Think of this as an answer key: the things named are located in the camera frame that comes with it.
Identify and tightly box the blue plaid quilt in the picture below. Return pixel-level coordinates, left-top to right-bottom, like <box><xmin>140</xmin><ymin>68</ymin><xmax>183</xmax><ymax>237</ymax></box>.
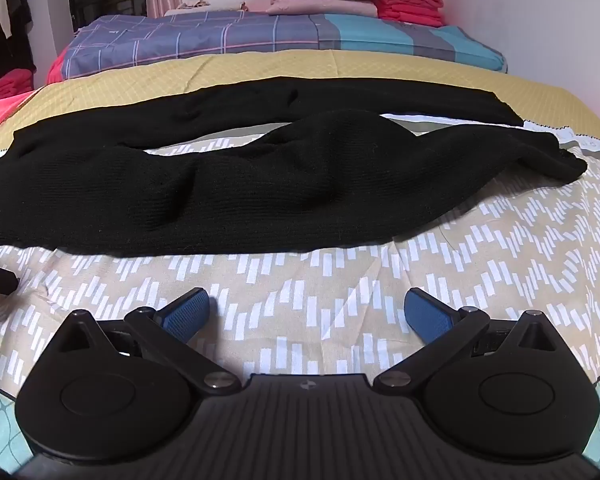
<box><xmin>60</xmin><ymin>12</ymin><xmax>331</xmax><ymax>81</ymax></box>

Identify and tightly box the teal grey striped quilt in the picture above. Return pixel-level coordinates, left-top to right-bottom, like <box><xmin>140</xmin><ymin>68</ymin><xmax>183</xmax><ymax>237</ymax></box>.
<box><xmin>315</xmin><ymin>12</ymin><xmax>509</xmax><ymax>74</ymax></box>

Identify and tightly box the red folded cloth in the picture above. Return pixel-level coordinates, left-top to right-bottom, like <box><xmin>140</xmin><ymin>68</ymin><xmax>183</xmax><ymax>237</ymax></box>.
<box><xmin>0</xmin><ymin>67</ymin><xmax>35</xmax><ymax>103</ymax></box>

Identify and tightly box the yellow quilted blanket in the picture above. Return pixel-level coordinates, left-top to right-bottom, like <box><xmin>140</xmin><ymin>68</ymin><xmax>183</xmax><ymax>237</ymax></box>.
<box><xmin>0</xmin><ymin>50</ymin><xmax>600</xmax><ymax>155</ymax></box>

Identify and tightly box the white lace-edged cloth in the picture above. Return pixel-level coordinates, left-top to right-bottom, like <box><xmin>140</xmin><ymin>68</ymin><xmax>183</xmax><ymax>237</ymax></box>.
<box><xmin>520</xmin><ymin>119</ymin><xmax>600</xmax><ymax>162</ymax></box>

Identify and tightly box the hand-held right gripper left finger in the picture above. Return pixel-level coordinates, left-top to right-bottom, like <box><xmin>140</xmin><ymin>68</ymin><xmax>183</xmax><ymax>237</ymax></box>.
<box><xmin>45</xmin><ymin>287</ymin><xmax>241</xmax><ymax>395</ymax></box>

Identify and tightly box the beige white-dashed bed sheet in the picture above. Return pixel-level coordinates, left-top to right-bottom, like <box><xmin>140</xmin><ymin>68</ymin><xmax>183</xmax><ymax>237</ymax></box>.
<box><xmin>0</xmin><ymin>110</ymin><xmax>600</xmax><ymax>396</ymax></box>

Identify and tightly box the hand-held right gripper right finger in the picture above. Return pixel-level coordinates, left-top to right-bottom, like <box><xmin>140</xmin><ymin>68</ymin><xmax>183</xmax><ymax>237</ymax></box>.
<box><xmin>375</xmin><ymin>287</ymin><xmax>556</xmax><ymax>395</ymax></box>

